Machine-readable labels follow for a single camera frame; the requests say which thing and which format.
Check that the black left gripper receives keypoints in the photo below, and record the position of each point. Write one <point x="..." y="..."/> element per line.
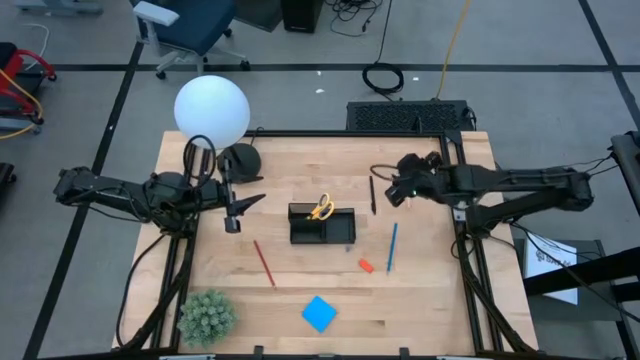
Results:
<point x="229" y="200"/>

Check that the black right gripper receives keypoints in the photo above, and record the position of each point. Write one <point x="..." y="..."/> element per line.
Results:
<point x="425" y="177"/>

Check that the black pen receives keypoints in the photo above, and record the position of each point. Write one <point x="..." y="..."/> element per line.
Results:
<point x="373" y="196"/>

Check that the red pencil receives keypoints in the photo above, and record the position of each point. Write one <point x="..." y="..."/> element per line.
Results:
<point x="264" y="264"/>

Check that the blue pencil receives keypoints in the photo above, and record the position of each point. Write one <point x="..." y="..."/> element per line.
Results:
<point x="392" y="248"/>

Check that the black mesh desk organizer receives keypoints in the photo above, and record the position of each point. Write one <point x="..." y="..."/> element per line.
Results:
<point x="335" y="230"/>

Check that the orange eraser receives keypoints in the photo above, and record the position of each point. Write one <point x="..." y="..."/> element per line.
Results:
<point x="366" y="265"/>

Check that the blue sticky note pad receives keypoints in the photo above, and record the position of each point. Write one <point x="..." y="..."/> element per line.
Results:
<point x="319" y="314"/>

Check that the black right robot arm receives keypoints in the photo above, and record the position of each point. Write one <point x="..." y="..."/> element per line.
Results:
<point x="525" y="177"/>

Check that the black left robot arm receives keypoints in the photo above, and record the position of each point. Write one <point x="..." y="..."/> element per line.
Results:
<point x="100" y="190"/>

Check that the blue office chair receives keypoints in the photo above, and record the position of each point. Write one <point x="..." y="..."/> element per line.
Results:
<point x="200" y="25"/>

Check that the black perforated metal case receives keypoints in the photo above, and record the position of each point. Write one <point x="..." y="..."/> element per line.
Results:
<point x="400" y="116"/>

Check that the white globe lamp black base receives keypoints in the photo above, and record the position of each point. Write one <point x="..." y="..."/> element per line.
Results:
<point x="210" y="110"/>

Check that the green potted plant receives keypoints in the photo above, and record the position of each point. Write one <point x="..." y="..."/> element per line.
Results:
<point x="206" y="319"/>

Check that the white printed paper sheet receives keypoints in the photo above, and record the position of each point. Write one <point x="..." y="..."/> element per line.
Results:
<point x="552" y="252"/>

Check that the black floor box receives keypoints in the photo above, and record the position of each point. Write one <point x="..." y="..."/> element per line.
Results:
<point x="301" y="15"/>

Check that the black metal beam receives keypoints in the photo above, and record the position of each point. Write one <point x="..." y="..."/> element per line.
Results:
<point x="590" y="272"/>

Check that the grey side table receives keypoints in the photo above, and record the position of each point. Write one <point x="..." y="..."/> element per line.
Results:
<point x="595" y="305"/>

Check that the red cart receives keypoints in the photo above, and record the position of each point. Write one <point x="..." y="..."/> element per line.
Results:
<point x="10" y="65"/>

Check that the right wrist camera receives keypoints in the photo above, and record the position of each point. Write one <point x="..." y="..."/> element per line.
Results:
<point x="395" y="196"/>

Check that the black table frame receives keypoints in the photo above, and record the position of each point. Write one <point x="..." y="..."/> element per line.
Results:
<point x="350" y="133"/>

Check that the black frame clamp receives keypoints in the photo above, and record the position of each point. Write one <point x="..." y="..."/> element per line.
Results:
<point x="258" y="351"/>
<point x="404" y="352"/>

